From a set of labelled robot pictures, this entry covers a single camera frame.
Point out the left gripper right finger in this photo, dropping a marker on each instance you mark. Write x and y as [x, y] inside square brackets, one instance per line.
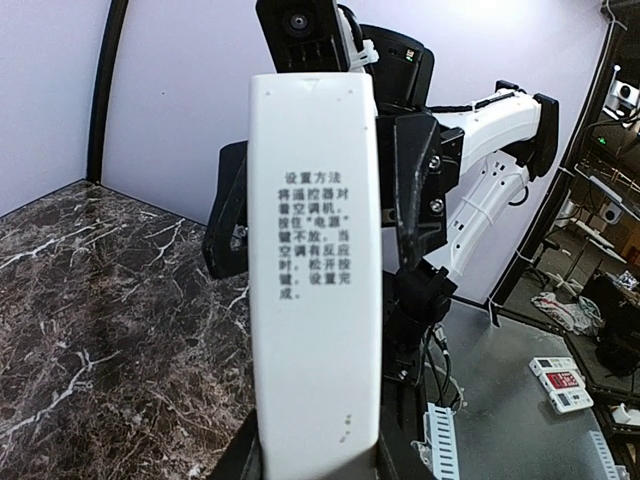
[385, 464]

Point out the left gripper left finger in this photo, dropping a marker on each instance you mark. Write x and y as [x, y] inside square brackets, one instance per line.
[241, 459]

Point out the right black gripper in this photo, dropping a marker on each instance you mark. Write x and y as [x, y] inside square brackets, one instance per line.
[418, 164]

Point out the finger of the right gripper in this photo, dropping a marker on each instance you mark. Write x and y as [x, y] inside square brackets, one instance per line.
[225, 243]

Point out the white remote control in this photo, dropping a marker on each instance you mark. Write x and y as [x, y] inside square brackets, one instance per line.
[315, 274]

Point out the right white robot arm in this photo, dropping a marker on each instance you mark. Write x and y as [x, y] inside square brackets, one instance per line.
[509, 140]

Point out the white electronic price tags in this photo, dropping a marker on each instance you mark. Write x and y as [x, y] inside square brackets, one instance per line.
[563, 382]

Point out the white slotted cable duct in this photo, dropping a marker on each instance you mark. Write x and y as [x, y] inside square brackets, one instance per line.
[440, 429]

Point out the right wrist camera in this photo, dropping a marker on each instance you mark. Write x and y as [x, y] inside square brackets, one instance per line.
[315, 36]

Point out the left black frame post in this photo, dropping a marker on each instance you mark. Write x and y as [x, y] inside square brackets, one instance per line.
[102, 89]

